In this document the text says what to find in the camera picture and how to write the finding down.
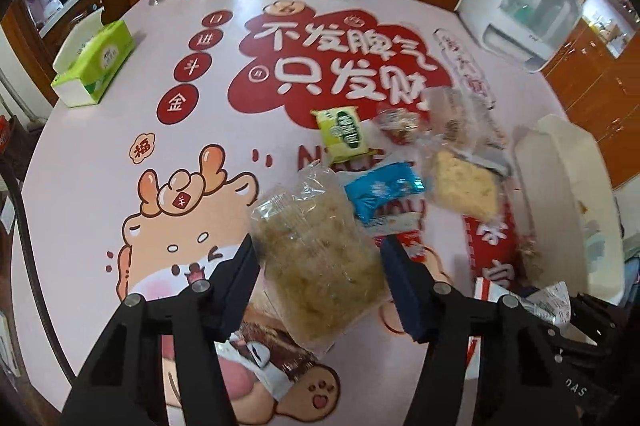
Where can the green and white tissue box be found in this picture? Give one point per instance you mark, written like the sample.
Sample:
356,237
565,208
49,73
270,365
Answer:
92,63

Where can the small round red-wrapped snack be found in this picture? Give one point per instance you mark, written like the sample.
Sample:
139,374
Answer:
400,123

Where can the white plastic container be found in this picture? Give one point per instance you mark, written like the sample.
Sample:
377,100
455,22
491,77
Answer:
565,186

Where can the clear packet with brown biscuits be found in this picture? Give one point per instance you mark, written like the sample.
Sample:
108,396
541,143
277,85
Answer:
452,116

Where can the green snack packet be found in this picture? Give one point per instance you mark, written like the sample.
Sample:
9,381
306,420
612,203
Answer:
345,131

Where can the blue snack packet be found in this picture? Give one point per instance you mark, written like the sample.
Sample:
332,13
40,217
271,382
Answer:
380,193

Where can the red box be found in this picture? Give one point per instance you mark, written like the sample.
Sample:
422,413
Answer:
6,133

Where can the silver snack packet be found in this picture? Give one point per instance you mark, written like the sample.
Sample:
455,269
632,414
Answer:
545,303

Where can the printed pink tablecloth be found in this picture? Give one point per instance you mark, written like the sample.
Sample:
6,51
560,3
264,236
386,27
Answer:
200,186

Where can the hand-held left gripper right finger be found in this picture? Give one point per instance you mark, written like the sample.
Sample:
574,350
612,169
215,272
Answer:
400,286

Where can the clear packet with yellow cake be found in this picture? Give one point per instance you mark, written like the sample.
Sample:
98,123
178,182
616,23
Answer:
465,186

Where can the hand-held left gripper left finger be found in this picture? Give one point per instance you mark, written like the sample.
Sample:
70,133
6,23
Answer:
249,268

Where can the white countertop appliance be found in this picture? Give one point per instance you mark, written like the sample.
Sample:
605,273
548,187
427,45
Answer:
520,1

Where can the large clear crispy snack packet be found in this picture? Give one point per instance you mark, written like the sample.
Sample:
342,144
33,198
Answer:
315,266

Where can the wooden cabinet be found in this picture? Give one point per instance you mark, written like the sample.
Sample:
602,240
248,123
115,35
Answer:
595,96

